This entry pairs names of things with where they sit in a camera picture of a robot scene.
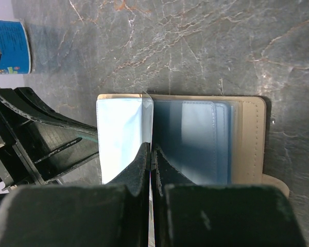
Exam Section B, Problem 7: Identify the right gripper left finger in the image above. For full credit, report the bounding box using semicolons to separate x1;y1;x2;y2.
0;143;151;246

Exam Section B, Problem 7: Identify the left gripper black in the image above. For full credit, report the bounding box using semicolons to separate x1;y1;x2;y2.
0;87;99;190

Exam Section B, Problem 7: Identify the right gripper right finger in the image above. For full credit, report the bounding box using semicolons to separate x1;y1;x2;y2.
151;147;306;246

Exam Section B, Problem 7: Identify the beige leather card holder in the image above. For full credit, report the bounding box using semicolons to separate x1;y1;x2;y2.
96;93;289;196

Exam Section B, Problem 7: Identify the toilet paper roll blue wrapper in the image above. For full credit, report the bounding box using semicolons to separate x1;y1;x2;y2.
0;20;32;75

